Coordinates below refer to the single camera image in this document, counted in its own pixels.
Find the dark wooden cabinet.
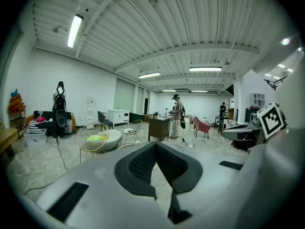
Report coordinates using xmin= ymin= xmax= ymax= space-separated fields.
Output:
xmin=147 ymin=116 xmax=172 ymax=142

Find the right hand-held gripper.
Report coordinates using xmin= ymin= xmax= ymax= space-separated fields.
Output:
xmin=221 ymin=102 xmax=286 ymax=152

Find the metal shelf rack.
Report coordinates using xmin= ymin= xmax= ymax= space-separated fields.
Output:
xmin=9 ymin=110 xmax=27 ymax=138

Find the black cabinet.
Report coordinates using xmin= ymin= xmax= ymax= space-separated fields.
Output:
xmin=245 ymin=107 xmax=262 ymax=124

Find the green star cushion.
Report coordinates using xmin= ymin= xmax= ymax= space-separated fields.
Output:
xmin=87 ymin=134 xmax=105 ymax=143

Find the white wall cabinet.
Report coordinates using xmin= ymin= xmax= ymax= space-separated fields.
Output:
xmin=249 ymin=92 xmax=266 ymax=107

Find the white egg-shaped pouf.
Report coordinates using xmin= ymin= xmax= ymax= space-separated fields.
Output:
xmin=96 ymin=129 xmax=122 ymax=152

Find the clear plastic storage box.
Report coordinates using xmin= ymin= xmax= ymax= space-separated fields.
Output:
xmin=23 ymin=128 xmax=48 ymax=147

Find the black white striped cushion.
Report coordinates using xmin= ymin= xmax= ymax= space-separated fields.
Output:
xmin=27 ymin=119 xmax=46 ymax=130
xmin=64 ymin=119 xmax=73 ymax=135

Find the black floor cable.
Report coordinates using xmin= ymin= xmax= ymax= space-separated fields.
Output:
xmin=22 ymin=137 xmax=70 ymax=196

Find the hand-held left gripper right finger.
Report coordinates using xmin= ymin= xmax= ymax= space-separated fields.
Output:
xmin=156 ymin=141 xmax=248 ymax=229

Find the dark upholstered chair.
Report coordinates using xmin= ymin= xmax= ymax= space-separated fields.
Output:
xmin=97 ymin=110 xmax=114 ymax=131

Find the black stair railing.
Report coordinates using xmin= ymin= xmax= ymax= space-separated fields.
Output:
xmin=263 ymin=76 xmax=289 ymax=91

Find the round glass side table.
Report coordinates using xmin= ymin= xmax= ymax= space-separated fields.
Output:
xmin=116 ymin=142 xmax=145 ymax=152

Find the white water dispenser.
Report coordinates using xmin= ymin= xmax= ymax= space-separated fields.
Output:
xmin=85 ymin=95 xmax=96 ymax=130

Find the pink armchair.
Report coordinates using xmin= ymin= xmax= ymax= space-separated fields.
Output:
xmin=193 ymin=115 xmax=212 ymax=140

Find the black backpack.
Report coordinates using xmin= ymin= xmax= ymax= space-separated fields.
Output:
xmin=54 ymin=87 xmax=67 ymax=111

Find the black oval hard case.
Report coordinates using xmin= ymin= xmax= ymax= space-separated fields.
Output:
xmin=54 ymin=110 xmax=68 ymax=128

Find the stack of orange cushions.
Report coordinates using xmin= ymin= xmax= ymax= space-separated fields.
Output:
xmin=7 ymin=93 xmax=26 ymax=113

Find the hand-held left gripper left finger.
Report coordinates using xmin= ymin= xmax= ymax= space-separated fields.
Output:
xmin=23 ymin=141 xmax=173 ymax=229

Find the black table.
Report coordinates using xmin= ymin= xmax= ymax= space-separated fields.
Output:
xmin=213 ymin=115 xmax=229 ymax=133

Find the dark green tub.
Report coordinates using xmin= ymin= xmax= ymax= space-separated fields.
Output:
xmin=129 ymin=112 xmax=145 ymax=124

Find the wooden bench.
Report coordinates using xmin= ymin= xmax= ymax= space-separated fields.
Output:
xmin=0 ymin=127 xmax=20 ymax=157

